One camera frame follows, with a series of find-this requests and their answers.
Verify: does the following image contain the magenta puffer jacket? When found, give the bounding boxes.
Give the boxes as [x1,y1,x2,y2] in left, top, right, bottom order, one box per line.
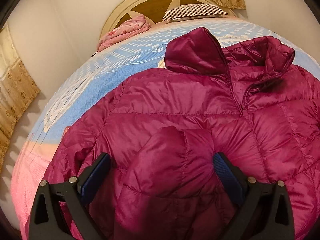
[44,27,319,239]

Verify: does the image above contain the cream floral side curtain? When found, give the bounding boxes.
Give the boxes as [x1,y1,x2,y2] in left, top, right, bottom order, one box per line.
[0,26,40,165]

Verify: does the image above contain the pink and blue bedspread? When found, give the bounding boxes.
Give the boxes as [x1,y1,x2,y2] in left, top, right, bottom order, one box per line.
[11,19,319,239]

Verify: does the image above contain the striped pillow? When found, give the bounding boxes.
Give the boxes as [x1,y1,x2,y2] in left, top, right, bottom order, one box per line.
[163,3,228,21]

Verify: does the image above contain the folded pink blanket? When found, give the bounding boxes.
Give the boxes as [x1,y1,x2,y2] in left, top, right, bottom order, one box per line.
[97,15,151,52]

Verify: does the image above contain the cream arched wooden headboard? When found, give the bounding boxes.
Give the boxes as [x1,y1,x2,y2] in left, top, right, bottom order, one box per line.
[100,0,237,41]

